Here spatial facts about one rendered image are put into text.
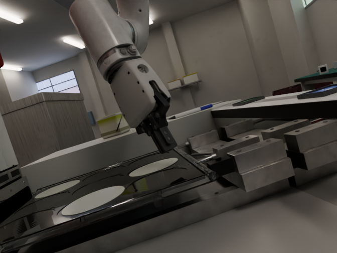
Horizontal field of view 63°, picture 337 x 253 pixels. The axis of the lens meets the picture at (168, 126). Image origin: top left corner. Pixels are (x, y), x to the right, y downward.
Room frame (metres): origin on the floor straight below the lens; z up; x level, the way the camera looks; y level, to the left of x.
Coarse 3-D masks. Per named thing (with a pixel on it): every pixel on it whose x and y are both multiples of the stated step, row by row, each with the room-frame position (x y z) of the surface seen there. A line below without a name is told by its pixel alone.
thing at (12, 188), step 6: (18, 180) 0.66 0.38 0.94; (24, 180) 0.69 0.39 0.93; (6, 186) 0.60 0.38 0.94; (12, 186) 0.62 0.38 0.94; (18, 186) 0.65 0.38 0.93; (24, 186) 0.68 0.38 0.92; (0, 192) 0.57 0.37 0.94; (6, 192) 0.59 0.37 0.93; (12, 192) 0.61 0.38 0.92; (24, 192) 0.70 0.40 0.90; (30, 192) 0.71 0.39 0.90; (0, 198) 0.56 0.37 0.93; (6, 198) 0.58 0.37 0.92
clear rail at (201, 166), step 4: (176, 148) 0.67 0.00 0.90; (176, 152) 0.65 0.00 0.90; (180, 152) 0.60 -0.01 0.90; (184, 152) 0.58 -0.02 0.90; (184, 156) 0.55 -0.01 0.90; (188, 156) 0.53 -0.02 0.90; (188, 160) 0.51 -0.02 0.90; (192, 160) 0.48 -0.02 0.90; (196, 160) 0.47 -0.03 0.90; (192, 164) 0.47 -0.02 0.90; (196, 164) 0.45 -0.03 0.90; (200, 164) 0.43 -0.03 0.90; (200, 168) 0.42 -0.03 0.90; (204, 168) 0.40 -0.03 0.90; (208, 168) 0.40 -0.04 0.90; (204, 172) 0.39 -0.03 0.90; (208, 172) 0.38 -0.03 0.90; (216, 176) 0.37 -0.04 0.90
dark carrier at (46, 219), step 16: (144, 160) 0.66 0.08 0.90; (96, 176) 0.64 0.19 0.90; (112, 176) 0.58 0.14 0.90; (128, 176) 0.53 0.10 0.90; (144, 176) 0.48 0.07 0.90; (160, 176) 0.45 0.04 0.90; (176, 176) 0.42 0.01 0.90; (192, 176) 0.39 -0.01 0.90; (64, 192) 0.56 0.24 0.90; (80, 192) 0.52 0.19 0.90; (128, 192) 0.41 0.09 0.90; (144, 192) 0.38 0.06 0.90; (16, 208) 0.54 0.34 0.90; (32, 208) 0.50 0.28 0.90; (48, 208) 0.46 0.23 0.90; (96, 208) 0.37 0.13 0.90; (0, 224) 0.45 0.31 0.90; (16, 224) 0.42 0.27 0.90; (32, 224) 0.40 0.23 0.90; (48, 224) 0.37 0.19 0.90; (0, 240) 0.37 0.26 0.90
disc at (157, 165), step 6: (156, 162) 0.58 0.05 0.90; (162, 162) 0.56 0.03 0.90; (168, 162) 0.54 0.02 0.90; (174, 162) 0.52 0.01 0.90; (138, 168) 0.57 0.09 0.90; (144, 168) 0.55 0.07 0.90; (150, 168) 0.53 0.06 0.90; (156, 168) 0.51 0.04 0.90; (162, 168) 0.50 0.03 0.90; (132, 174) 0.53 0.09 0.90; (138, 174) 0.51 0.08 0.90; (144, 174) 0.49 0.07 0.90
